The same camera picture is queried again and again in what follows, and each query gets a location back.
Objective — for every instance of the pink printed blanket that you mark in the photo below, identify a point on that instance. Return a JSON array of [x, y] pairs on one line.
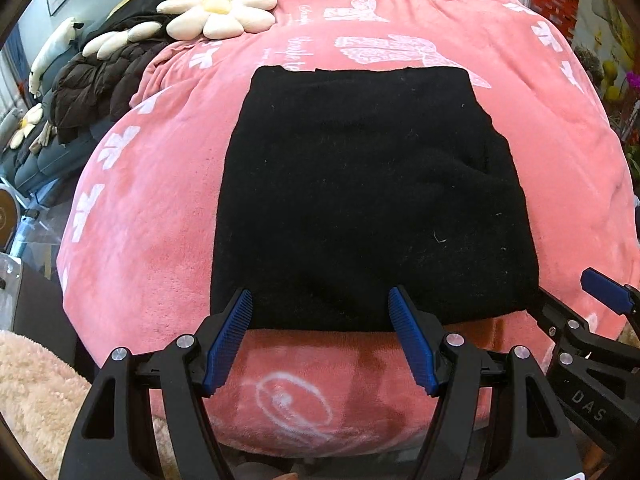
[[165, 185]]

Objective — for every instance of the blue sofa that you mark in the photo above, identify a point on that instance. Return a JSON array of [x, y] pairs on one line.
[[55, 162]]

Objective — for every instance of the round wooden object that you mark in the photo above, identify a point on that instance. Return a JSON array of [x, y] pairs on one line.
[[7, 220]]

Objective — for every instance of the beige fluffy blanket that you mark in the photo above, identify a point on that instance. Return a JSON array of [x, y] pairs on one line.
[[35, 390]]

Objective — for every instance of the small cream flower plush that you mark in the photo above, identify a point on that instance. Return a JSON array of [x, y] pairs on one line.
[[27, 125]]

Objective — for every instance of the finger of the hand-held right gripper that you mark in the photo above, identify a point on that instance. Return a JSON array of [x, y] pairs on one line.
[[555, 315], [607, 287]]

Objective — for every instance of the flower bouquet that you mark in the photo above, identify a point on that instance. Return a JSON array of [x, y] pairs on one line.
[[612, 85]]

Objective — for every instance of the dark puffer jacket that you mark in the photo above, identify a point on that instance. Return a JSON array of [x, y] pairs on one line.
[[100, 90]]

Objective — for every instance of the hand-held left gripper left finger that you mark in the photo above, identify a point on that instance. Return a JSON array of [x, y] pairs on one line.
[[230, 335]]

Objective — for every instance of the white animal plush toy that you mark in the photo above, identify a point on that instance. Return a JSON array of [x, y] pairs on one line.
[[52, 50]]

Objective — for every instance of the black knit garment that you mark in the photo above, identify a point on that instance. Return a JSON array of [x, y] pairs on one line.
[[360, 185]]

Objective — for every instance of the cream flower plush pillow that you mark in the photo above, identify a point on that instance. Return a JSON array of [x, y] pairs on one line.
[[117, 39], [220, 5]]

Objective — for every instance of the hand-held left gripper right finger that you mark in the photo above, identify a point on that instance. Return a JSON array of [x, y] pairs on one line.
[[412, 340]]

